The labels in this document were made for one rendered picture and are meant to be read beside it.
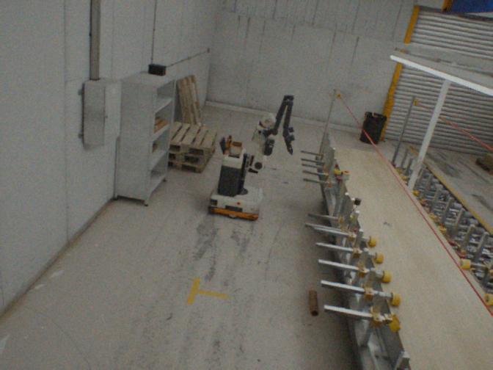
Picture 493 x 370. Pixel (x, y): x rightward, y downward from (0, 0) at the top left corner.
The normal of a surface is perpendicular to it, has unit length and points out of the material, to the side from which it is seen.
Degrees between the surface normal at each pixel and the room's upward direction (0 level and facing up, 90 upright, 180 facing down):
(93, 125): 90
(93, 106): 90
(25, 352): 0
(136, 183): 90
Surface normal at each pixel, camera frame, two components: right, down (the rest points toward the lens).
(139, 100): -0.09, 0.37
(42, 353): 0.16, -0.91
